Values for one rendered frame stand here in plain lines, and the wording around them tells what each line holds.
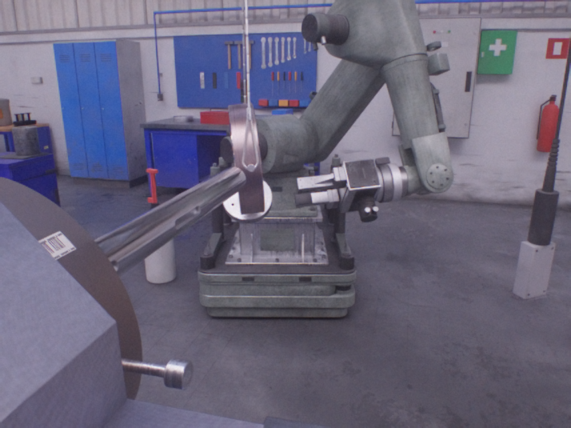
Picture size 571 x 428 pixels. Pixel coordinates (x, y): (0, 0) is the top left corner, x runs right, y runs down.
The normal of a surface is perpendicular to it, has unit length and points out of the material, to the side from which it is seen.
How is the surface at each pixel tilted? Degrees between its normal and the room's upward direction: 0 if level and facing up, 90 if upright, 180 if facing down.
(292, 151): 95
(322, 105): 90
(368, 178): 49
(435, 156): 72
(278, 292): 90
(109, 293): 66
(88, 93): 90
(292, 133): 62
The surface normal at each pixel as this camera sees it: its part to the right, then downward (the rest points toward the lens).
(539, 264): 0.33, 0.28
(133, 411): 0.00, -0.96
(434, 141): 0.09, -0.01
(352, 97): -0.79, 0.18
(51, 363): 0.69, -0.63
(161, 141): -0.26, 0.29
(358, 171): 0.04, -0.40
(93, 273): 0.83, -0.43
